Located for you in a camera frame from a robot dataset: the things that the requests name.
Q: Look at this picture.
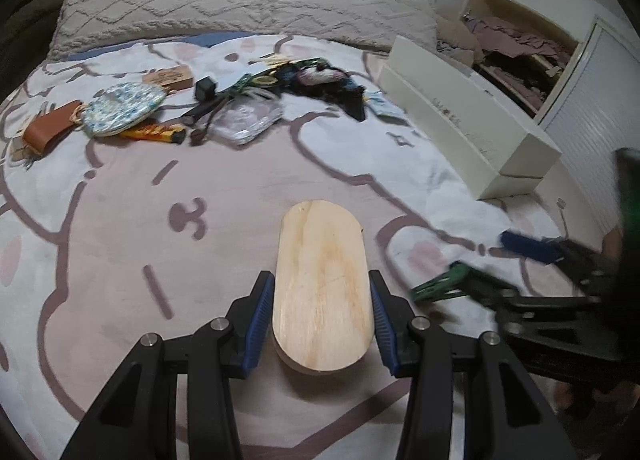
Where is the pile of purple clothes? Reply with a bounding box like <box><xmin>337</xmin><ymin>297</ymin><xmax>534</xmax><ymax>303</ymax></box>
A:
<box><xmin>462</xmin><ymin>13</ymin><xmax>576</xmax><ymax>61</ymax></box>

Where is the person's right hand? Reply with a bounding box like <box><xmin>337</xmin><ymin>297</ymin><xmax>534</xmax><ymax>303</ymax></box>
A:
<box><xmin>551</xmin><ymin>379</ymin><xmax>601</xmax><ymax>415</ymax></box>

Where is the beige plush cushion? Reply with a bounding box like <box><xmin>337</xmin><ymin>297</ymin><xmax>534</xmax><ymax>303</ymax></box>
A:
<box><xmin>435</xmin><ymin>15</ymin><xmax>483</xmax><ymax>66</ymax></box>

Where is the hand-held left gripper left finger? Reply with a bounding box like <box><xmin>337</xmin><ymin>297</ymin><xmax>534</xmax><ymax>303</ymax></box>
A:
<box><xmin>60</xmin><ymin>270</ymin><xmax>276</xmax><ymax>460</ymax></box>

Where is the small black pouch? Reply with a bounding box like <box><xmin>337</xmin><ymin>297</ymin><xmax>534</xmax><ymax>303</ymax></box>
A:
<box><xmin>340</xmin><ymin>83</ymin><xmax>368</xmax><ymax>122</ymax></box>

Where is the brown leather key pouch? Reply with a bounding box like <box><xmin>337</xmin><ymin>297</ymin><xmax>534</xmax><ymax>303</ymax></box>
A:
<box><xmin>22</xmin><ymin>100</ymin><xmax>83</xmax><ymax>156</ymax></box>

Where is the floral satin drawstring pouch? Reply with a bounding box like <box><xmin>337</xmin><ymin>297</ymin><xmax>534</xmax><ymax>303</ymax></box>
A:
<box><xmin>80</xmin><ymin>83</ymin><xmax>167</xmax><ymax>137</ymax></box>

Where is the white cardboard box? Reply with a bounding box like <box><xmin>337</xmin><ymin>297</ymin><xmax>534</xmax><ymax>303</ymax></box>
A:
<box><xmin>389</xmin><ymin>35</ymin><xmax>563</xmax><ymax>176</ymax></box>

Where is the small printed wooden box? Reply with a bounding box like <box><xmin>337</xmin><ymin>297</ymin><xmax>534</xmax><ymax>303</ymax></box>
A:
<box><xmin>141</xmin><ymin>65</ymin><xmax>193</xmax><ymax>90</ymax></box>

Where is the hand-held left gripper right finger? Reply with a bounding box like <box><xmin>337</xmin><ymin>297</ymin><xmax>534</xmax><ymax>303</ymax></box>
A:
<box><xmin>369</xmin><ymin>270</ymin><xmax>578</xmax><ymax>460</ymax></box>

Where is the white louvered door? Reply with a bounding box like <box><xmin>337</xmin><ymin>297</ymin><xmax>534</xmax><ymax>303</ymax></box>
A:
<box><xmin>535</xmin><ymin>15</ymin><xmax>640</xmax><ymax>241</ymax></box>

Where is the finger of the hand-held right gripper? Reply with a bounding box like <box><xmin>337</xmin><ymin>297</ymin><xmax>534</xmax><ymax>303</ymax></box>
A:
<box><xmin>500</xmin><ymin>230</ymin><xmax>617</xmax><ymax>292</ymax></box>
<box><xmin>459</xmin><ymin>273</ymin><xmax>522</xmax><ymax>312</ymax></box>

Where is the clear plastic packet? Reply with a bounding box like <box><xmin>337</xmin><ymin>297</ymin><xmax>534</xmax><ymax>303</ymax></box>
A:
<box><xmin>212</xmin><ymin>103</ymin><xmax>283</xmax><ymax>145</ymax></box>

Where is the oval wooden box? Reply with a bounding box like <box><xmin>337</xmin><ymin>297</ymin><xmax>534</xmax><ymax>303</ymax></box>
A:
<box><xmin>271</xmin><ymin>200</ymin><xmax>375</xmax><ymax>375</ymax></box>

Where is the face mask packet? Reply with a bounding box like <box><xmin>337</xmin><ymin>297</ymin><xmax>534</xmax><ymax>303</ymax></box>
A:
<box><xmin>367</xmin><ymin>90</ymin><xmax>403</xmax><ymax>118</ymax></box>

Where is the cartoon printed blanket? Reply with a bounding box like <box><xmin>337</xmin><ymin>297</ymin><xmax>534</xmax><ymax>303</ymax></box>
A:
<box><xmin>0</xmin><ymin>33</ymin><xmax>601</xmax><ymax>460</ymax></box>

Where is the black strap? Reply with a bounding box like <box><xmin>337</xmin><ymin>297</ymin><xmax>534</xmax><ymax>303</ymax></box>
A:
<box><xmin>182</xmin><ymin>95</ymin><xmax>236</xmax><ymax>146</ymax></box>

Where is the green clip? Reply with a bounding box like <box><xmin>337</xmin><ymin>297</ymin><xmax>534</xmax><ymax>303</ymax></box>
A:
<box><xmin>410</xmin><ymin>263</ymin><xmax>473</xmax><ymax>302</ymax></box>

